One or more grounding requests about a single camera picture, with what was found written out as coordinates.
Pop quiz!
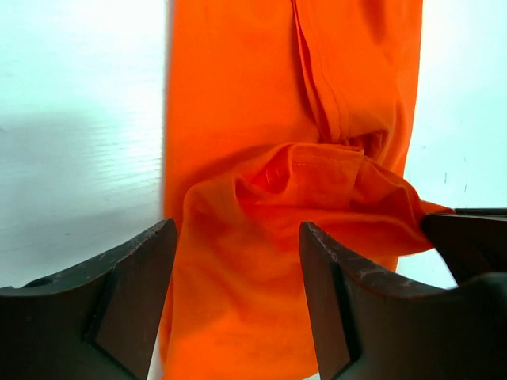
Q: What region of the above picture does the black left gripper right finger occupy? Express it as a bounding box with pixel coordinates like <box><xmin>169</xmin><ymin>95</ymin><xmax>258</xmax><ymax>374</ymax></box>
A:
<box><xmin>299</xmin><ymin>222</ymin><xmax>506</xmax><ymax>379</ymax></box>

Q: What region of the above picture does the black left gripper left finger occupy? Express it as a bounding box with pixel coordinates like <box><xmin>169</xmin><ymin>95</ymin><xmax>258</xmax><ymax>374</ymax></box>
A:
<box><xmin>1</xmin><ymin>220</ymin><xmax>177</xmax><ymax>379</ymax></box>

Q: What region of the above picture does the orange t-shirt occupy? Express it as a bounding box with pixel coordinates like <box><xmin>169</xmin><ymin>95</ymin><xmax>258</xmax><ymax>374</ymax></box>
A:
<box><xmin>159</xmin><ymin>1</ymin><xmax>441</xmax><ymax>379</ymax></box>

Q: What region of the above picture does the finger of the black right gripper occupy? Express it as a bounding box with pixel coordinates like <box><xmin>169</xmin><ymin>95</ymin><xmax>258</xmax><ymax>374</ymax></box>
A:
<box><xmin>421</xmin><ymin>208</ymin><xmax>506</xmax><ymax>285</ymax></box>

